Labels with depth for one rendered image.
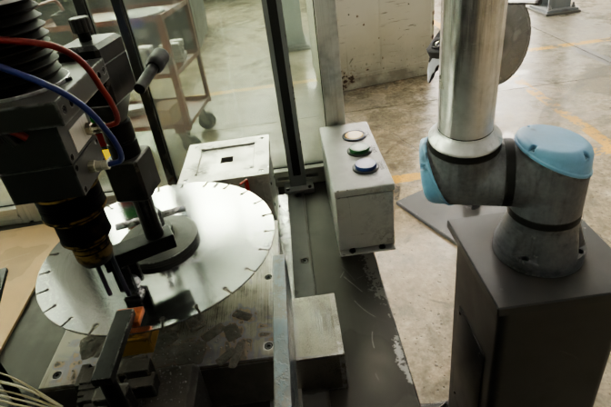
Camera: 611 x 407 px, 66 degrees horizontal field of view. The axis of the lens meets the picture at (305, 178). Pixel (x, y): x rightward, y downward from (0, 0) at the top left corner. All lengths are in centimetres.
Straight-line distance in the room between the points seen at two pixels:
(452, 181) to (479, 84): 17
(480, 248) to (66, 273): 69
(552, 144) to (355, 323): 42
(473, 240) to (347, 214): 25
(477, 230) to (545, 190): 21
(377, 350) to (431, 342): 100
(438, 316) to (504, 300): 99
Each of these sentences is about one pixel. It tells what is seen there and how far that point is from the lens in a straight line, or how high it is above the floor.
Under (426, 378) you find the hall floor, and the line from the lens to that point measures 167.
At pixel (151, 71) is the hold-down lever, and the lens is 53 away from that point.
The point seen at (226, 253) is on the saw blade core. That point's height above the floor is 95.
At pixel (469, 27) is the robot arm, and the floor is 118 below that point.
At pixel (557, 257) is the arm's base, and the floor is 79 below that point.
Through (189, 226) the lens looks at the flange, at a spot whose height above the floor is 96.
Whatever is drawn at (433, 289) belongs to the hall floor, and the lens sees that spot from 193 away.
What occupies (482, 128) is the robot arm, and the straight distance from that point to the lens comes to 76.
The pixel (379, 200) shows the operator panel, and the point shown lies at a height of 87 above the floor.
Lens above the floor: 134
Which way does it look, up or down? 30 degrees down
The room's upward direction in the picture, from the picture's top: 8 degrees counter-clockwise
